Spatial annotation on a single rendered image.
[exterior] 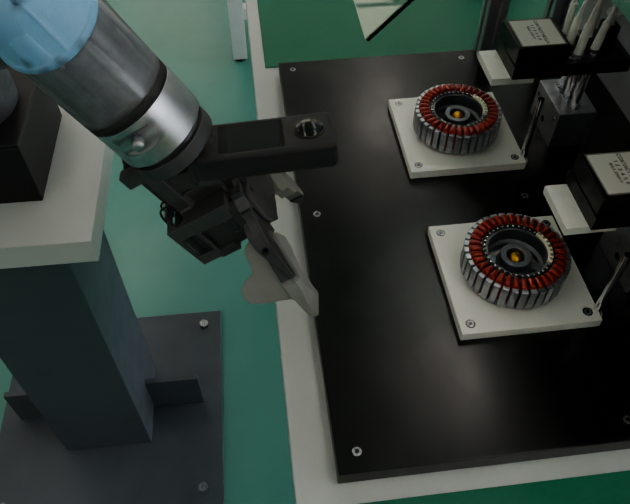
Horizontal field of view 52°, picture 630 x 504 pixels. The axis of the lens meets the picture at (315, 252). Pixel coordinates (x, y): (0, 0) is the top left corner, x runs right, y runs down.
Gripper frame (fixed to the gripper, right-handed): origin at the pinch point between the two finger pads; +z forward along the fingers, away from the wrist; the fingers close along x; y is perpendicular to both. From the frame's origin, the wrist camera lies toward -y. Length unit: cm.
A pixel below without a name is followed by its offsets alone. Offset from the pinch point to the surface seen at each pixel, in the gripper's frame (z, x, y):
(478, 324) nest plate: 13.7, 6.4, -10.8
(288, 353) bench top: 6.7, 5.5, 7.9
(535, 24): 8.5, -25.9, -29.5
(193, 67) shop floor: 61, -159, 64
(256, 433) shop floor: 68, -20, 52
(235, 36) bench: 60, -161, 45
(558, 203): 9.3, -0.5, -22.8
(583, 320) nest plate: 19.2, 7.2, -20.3
